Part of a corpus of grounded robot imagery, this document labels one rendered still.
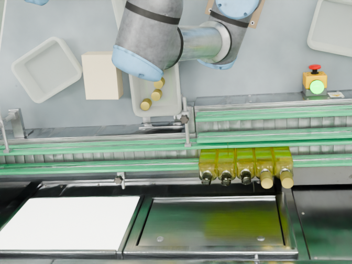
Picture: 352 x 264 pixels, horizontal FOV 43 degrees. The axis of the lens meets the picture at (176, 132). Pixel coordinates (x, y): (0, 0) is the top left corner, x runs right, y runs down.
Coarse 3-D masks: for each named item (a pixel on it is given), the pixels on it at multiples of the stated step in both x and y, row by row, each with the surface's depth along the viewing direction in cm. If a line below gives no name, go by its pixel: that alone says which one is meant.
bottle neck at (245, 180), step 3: (243, 171) 132; (246, 171) 132; (249, 171) 133; (243, 174) 130; (246, 174) 129; (249, 174) 130; (243, 177) 129; (246, 177) 129; (249, 177) 129; (243, 180) 131; (246, 180) 131; (249, 180) 129; (243, 183) 130; (246, 183) 130; (249, 183) 129
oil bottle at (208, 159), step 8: (200, 152) 147; (208, 152) 145; (216, 152) 145; (200, 160) 139; (208, 160) 139; (216, 160) 140; (200, 168) 136; (208, 168) 135; (216, 168) 138; (200, 176) 136; (216, 176) 137
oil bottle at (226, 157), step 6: (222, 150) 146; (228, 150) 145; (234, 150) 146; (222, 156) 141; (228, 156) 141; (234, 156) 141; (222, 162) 137; (228, 162) 136; (234, 162) 136; (222, 168) 135; (228, 168) 134; (234, 168) 135; (234, 174) 135
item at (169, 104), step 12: (168, 72) 159; (132, 84) 155; (144, 84) 162; (168, 84) 161; (132, 96) 157; (144, 96) 163; (168, 96) 162; (180, 96) 155; (156, 108) 162; (168, 108) 161; (180, 108) 156
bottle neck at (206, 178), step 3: (204, 171) 135; (207, 171) 134; (204, 174) 132; (207, 174) 132; (210, 174) 133; (204, 177) 131; (207, 177) 131; (210, 177) 132; (201, 180) 131; (204, 180) 134; (207, 180) 134; (210, 180) 131; (204, 183) 132; (207, 183) 132; (210, 183) 131
